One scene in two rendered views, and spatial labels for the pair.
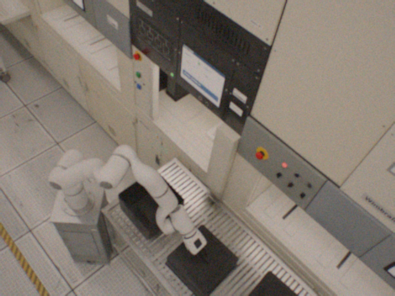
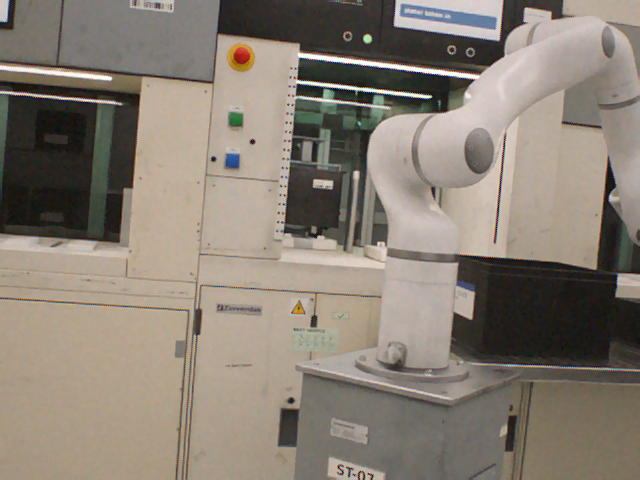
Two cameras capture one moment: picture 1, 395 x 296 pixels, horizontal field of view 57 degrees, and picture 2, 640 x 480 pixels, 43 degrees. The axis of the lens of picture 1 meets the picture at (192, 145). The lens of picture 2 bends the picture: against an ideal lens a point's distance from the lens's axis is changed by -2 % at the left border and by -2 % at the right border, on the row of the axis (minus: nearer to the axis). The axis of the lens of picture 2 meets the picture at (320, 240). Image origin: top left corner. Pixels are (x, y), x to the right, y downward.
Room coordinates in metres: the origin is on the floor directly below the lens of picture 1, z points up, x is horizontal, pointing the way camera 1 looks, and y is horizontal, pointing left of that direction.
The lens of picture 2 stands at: (0.23, 1.80, 1.03)
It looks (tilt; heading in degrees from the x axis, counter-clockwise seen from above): 3 degrees down; 309
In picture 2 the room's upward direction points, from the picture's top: 5 degrees clockwise
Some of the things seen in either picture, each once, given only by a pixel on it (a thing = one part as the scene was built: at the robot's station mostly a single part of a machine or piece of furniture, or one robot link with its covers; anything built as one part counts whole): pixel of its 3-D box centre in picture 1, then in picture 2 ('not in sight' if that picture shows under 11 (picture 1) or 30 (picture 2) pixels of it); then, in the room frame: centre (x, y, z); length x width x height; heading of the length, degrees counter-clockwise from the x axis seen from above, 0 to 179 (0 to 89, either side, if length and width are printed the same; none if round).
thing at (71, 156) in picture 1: (71, 171); (415, 185); (0.97, 0.63, 1.07); 0.19 x 0.12 x 0.24; 166
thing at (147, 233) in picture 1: (151, 203); (523, 303); (0.95, 0.19, 0.85); 0.28 x 0.28 x 0.17; 49
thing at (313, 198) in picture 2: not in sight; (302, 187); (1.93, -0.22, 1.06); 0.24 x 0.20 x 0.32; 50
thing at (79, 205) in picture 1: (75, 194); (416, 313); (0.94, 0.64, 0.85); 0.19 x 0.19 x 0.18
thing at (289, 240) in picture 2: not in sight; (298, 239); (1.93, -0.22, 0.89); 0.22 x 0.21 x 0.04; 140
